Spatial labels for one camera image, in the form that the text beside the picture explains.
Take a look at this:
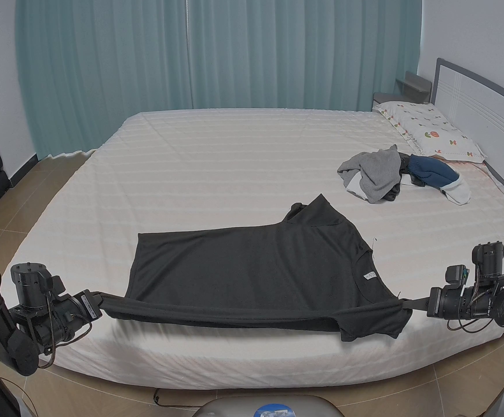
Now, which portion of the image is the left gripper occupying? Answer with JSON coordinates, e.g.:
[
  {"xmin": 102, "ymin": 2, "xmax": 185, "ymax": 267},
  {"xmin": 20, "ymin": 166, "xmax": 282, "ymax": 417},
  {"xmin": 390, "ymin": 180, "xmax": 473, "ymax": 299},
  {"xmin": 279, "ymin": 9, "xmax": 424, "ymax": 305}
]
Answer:
[{"xmin": 52, "ymin": 291, "xmax": 104, "ymax": 334}]

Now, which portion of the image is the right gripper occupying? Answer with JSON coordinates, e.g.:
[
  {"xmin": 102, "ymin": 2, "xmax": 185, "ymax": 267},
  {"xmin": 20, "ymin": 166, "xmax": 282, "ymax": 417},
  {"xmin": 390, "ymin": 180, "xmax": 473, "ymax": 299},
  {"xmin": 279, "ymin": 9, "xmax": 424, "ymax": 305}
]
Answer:
[{"xmin": 427, "ymin": 287, "xmax": 466, "ymax": 321}]

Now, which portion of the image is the black T-shirt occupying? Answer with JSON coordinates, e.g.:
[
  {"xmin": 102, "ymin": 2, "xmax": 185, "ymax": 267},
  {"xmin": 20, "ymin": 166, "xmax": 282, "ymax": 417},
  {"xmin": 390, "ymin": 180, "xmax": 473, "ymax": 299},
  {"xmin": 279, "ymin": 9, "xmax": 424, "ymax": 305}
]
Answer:
[{"xmin": 100, "ymin": 194, "xmax": 413, "ymax": 342}]

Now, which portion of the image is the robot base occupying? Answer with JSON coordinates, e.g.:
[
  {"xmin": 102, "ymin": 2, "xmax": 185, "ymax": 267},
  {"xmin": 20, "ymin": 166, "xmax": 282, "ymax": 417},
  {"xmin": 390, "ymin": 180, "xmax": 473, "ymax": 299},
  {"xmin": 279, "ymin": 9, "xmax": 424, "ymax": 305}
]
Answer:
[{"xmin": 190, "ymin": 395, "xmax": 345, "ymax": 417}]

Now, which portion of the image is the pile of clothes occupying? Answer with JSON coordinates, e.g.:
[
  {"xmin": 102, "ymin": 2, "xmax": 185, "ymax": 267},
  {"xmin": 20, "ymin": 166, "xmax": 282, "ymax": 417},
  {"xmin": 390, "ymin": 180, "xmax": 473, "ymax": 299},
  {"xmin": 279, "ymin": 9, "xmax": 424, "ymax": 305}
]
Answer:
[{"xmin": 337, "ymin": 145, "xmax": 472, "ymax": 206}]

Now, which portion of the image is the bed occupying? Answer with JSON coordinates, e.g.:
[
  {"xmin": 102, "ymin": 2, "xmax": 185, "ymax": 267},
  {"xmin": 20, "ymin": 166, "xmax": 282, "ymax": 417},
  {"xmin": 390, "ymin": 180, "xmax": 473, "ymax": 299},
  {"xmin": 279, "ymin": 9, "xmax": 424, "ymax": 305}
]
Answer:
[{"xmin": 6, "ymin": 58, "xmax": 504, "ymax": 400}]

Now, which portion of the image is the white printed pillow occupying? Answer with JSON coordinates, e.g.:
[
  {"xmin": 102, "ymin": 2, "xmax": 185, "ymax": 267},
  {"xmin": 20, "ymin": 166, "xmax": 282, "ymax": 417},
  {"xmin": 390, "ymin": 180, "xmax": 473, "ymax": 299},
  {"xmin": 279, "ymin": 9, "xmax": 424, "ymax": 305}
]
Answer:
[{"xmin": 374, "ymin": 101, "xmax": 487, "ymax": 164}]

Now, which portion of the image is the grey bedside table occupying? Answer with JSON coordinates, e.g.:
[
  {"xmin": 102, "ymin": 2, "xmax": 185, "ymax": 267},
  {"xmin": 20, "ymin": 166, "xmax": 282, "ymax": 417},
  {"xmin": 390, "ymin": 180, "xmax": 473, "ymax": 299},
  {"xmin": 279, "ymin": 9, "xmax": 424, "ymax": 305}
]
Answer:
[{"xmin": 372, "ymin": 71, "xmax": 432, "ymax": 105}]

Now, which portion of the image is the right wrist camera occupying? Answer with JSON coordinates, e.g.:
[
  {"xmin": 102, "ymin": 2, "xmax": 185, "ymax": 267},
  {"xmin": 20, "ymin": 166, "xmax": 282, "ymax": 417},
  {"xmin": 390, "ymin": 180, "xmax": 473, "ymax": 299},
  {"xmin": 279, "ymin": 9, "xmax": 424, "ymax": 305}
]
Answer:
[{"xmin": 445, "ymin": 265, "xmax": 471, "ymax": 288}]

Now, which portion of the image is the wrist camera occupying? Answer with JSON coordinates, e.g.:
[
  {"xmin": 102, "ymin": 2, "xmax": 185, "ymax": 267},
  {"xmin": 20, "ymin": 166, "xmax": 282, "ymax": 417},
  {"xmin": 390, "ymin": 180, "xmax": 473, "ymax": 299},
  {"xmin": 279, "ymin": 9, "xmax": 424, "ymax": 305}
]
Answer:
[
  {"xmin": 445, "ymin": 265, "xmax": 471, "ymax": 288},
  {"xmin": 43, "ymin": 275, "xmax": 67, "ymax": 298}
]

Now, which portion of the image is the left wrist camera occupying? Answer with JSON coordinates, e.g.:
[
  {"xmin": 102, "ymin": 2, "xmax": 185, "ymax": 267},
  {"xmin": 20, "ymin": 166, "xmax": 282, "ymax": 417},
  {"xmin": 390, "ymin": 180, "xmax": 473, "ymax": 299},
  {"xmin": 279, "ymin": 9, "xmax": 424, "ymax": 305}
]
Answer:
[{"xmin": 43, "ymin": 275, "xmax": 67, "ymax": 298}]

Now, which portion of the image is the black cable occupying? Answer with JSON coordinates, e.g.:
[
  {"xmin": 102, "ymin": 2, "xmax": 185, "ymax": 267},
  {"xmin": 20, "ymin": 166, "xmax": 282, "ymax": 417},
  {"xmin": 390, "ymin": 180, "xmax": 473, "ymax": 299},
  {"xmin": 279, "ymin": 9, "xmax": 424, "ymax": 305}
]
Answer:
[{"xmin": 153, "ymin": 388, "xmax": 201, "ymax": 408}]

